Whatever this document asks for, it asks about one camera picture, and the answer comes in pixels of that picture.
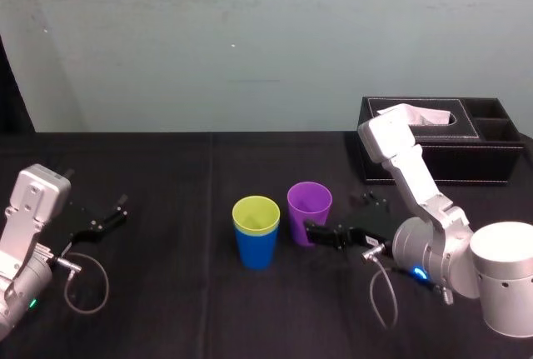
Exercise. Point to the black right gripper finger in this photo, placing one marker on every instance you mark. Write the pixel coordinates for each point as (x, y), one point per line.
(321, 234)
(370, 200)

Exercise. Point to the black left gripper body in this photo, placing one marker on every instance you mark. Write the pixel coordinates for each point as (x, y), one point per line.
(79, 221)

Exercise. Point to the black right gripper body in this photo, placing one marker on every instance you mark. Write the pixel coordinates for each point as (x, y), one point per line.
(366, 225)

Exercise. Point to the purple plastic cup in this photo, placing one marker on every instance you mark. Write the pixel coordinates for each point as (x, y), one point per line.
(310, 205)

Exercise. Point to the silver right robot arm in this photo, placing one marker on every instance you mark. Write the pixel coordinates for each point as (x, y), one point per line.
(420, 192)

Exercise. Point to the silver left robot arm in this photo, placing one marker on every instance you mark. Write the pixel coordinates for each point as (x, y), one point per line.
(29, 205)

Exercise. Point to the black table cloth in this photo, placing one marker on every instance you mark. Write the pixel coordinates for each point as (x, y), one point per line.
(175, 217)

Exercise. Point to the blue plastic cup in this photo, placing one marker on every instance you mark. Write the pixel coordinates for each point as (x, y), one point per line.
(256, 252)

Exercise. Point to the yellow-green plastic cup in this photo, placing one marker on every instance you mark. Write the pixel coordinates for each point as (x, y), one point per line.
(255, 215)

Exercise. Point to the black leather tissue box organizer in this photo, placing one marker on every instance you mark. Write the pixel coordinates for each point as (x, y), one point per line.
(466, 159)

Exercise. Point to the white tissue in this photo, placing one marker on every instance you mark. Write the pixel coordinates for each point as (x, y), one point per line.
(433, 116)

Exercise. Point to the dark side panel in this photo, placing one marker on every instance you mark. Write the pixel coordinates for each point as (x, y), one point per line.
(12, 101)

